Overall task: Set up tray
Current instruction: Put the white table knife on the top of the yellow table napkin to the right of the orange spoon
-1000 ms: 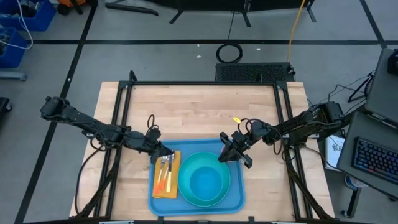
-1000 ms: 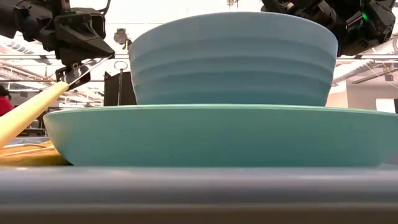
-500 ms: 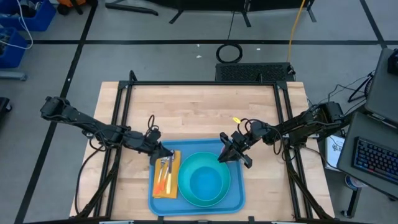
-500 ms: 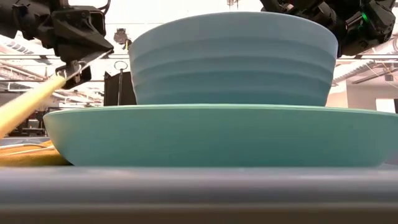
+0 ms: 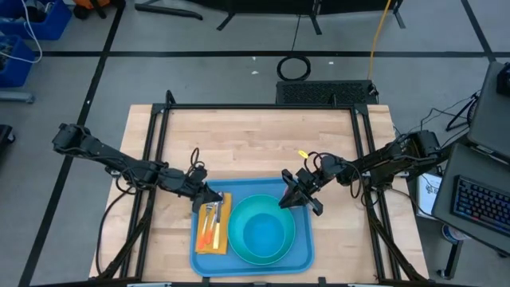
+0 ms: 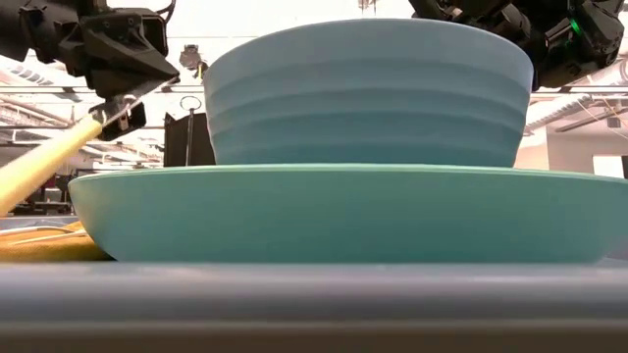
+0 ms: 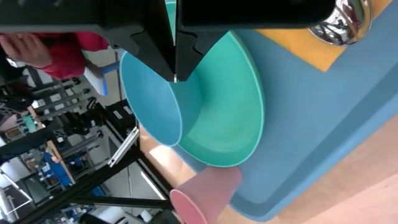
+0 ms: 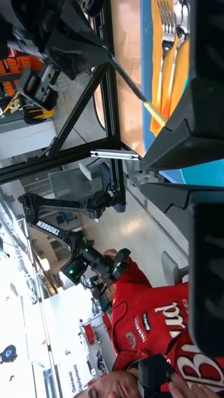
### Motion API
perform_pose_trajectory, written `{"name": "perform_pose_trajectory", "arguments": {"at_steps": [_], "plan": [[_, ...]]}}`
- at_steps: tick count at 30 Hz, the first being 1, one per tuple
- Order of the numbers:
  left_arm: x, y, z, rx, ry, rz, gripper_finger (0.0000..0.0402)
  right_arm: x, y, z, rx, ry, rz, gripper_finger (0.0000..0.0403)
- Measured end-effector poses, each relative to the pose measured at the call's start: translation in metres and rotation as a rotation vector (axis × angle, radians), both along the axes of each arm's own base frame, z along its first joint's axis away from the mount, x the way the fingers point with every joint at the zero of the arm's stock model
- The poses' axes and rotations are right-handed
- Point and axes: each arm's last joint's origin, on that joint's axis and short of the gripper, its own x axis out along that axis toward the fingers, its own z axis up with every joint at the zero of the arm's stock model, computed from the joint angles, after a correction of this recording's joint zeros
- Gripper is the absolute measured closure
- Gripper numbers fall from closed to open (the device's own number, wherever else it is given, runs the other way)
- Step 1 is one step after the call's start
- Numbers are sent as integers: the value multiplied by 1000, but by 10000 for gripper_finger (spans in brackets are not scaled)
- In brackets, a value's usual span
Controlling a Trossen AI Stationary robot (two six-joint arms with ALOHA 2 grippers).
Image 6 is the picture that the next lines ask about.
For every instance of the blue ribbed bowl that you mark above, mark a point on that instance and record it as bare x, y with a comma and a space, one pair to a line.
368, 98

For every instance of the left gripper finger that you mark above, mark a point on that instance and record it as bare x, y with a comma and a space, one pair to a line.
127, 73
130, 122

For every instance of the grey horizontal rail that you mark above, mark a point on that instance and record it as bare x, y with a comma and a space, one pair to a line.
49, 89

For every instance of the blue plastic tray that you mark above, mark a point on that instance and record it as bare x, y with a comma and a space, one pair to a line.
314, 294

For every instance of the silver corrugated duct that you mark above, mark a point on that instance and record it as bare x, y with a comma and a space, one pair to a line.
564, 112

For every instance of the black rectangular panel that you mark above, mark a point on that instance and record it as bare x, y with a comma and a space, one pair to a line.
176, 142

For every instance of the dark hanging ceiling fixture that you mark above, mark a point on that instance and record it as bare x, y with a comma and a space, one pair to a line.
190, 56

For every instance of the teal plate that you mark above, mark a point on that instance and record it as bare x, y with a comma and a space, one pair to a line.
343, 216

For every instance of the yellow cloth napkin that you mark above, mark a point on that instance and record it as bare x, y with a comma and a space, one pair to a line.
49, 250

